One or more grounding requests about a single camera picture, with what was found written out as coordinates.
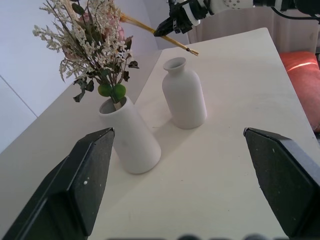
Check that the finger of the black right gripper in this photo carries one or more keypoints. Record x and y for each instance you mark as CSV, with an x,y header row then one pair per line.
x,y
167,23
162,33

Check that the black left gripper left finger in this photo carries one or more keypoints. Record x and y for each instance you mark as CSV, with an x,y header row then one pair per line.
x,y
75,180

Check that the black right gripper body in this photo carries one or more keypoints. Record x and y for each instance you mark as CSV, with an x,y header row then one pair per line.
x,y
179,17

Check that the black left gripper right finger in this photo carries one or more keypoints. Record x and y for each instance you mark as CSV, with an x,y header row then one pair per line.
x,y
282,180

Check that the yellow dried stem bouquet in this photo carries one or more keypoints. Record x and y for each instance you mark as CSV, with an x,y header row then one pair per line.
x,y
142,25

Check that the white and pink flower bouquet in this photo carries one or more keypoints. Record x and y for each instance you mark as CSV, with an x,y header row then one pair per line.
x,y
87,47

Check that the white bottle-shaped vase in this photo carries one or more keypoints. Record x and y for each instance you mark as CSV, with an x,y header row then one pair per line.
x,y
183,100

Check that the white conical vase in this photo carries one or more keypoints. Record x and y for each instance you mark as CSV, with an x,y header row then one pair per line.
x,y
136,145

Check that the orange cushion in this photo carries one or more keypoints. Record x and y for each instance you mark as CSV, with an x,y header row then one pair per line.
x,y
302,82

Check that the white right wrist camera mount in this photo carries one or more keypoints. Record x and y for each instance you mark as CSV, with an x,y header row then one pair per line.
x,y
191,15

